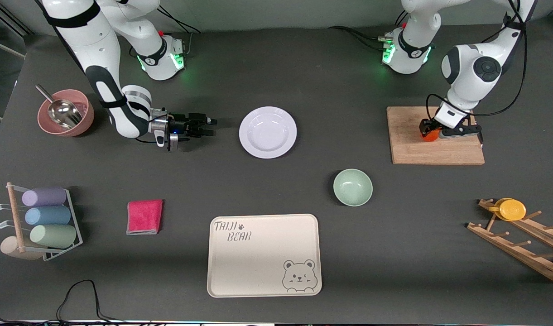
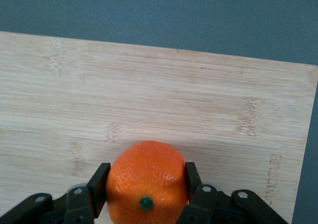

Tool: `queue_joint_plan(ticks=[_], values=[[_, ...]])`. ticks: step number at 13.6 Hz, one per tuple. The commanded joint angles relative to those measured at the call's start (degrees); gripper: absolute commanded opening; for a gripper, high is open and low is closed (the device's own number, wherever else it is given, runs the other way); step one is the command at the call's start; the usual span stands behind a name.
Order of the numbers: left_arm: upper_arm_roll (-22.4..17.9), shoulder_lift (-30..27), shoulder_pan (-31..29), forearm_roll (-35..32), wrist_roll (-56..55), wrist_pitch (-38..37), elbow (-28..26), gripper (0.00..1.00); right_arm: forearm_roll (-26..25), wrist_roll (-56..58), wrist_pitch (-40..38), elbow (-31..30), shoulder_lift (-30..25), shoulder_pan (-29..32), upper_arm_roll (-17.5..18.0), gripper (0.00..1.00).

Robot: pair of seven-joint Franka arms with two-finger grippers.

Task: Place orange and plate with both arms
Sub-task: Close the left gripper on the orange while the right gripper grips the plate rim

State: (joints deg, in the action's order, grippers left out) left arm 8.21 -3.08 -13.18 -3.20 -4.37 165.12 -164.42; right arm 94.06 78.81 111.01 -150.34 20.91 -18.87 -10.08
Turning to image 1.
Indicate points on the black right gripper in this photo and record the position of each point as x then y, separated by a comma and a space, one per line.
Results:
180, 123

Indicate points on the orange fruit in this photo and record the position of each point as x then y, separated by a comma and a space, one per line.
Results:
431, 136

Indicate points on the white round plate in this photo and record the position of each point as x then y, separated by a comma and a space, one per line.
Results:
267, 132

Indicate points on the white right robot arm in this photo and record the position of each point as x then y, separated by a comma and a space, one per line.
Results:
95, 45

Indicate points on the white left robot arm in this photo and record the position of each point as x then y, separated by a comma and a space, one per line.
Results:
471, 74

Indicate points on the wooden cutting board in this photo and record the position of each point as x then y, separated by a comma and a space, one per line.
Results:
412, 149

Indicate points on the light green bowl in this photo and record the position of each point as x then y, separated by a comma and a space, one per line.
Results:
353, 187

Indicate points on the pink folded cloth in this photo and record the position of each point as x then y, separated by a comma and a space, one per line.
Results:
144, 217

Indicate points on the pink bowl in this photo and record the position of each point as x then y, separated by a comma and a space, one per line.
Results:
84, 122

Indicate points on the yellow mug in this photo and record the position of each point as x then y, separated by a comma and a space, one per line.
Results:
512, 209

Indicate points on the metal scoop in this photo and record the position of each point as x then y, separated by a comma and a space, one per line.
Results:
64, 112

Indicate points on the beige bear print tray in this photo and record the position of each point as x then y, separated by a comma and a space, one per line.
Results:
258, 262

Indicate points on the wooden peg drying rack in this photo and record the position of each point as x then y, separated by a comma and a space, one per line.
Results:
525, 249

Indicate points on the purple cup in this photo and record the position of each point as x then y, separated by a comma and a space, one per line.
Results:
45, 196

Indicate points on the blue cup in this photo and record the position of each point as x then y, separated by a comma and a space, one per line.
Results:
49, 215

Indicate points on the pale green cup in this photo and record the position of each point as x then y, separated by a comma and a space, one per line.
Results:
54, 235

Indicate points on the beige cup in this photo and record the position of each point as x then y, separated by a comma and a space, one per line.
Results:
11, 249

